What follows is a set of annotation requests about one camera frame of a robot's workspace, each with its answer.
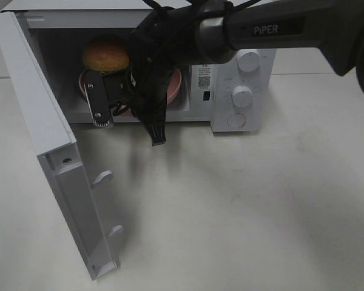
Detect round white door button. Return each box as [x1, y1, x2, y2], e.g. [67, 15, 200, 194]
[227, 113, 246, 128]

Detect pink round plate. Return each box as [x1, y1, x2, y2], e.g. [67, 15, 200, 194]
[78, 67, 183, 118]

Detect white warning label sticker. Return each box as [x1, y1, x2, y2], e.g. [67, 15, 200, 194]
[197, 64, 212, 89]

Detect white microwave oven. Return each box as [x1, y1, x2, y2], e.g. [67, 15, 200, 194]
[0, 1, 276, 136]

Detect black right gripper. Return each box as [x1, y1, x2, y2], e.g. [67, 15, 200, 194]
[121, 5, 200, 146]

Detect white microwave knob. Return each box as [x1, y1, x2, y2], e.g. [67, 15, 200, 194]
[231, 85, 254, 108]
[236, 50, 261, 73]

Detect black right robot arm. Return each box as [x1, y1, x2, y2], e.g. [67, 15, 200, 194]
[125, 1, 364, 121]

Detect upper white microwave knob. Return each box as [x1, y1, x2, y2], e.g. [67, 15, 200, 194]
[236, 50, 261, 73]

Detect burger with lettuce and cheese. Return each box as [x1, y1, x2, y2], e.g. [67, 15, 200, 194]
[81, 35, 130, 73]

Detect white microwave door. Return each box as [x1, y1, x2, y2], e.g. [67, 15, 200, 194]
[0, 12, 118, 280]

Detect lower white microwave knob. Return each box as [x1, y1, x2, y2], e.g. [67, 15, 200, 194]
[231, 85, 254, 108]

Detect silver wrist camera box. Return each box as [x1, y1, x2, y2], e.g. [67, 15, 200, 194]
[83, 70, 112, 127]

